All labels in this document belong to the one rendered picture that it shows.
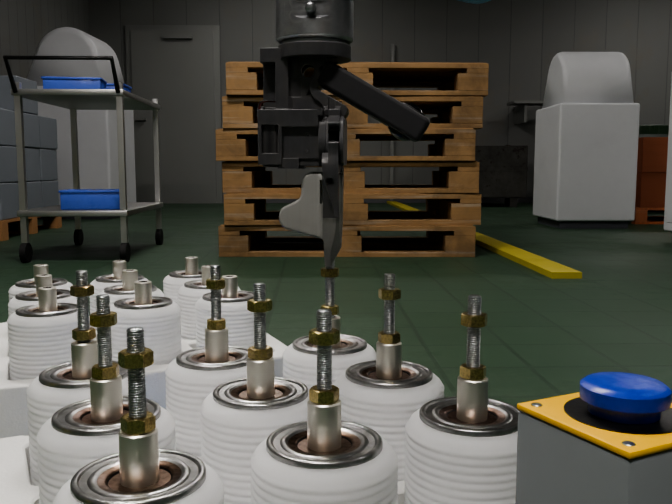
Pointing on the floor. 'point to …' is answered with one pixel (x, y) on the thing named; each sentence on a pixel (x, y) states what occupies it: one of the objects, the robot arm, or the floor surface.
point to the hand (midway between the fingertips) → (336, 252)
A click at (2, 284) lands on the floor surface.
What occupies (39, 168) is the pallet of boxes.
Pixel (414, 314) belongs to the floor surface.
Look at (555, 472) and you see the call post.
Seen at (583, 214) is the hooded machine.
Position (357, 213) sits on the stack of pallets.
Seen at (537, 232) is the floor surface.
